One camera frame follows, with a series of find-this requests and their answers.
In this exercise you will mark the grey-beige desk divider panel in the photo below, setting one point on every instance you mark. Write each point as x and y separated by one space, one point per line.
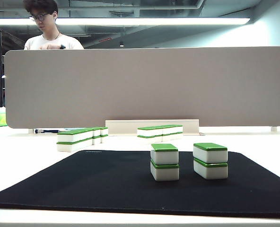
154 87

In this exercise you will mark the small pendant ceiling lamp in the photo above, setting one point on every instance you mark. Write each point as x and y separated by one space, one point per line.
121 44

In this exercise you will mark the black fabric desk mat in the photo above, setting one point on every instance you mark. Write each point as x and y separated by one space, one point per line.
95 189

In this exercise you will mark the long ceiling light strip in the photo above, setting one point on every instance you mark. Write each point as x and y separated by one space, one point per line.
142 21

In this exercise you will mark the black marker pen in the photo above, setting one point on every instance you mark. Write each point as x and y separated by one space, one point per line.
47 131

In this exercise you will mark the man in white shirt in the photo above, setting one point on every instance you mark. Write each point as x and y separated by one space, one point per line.
70 43

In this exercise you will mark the white divider foot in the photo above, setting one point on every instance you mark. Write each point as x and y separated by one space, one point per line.
31 131

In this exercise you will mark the black eyeglasses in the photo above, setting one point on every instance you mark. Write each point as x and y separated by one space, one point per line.
39 17

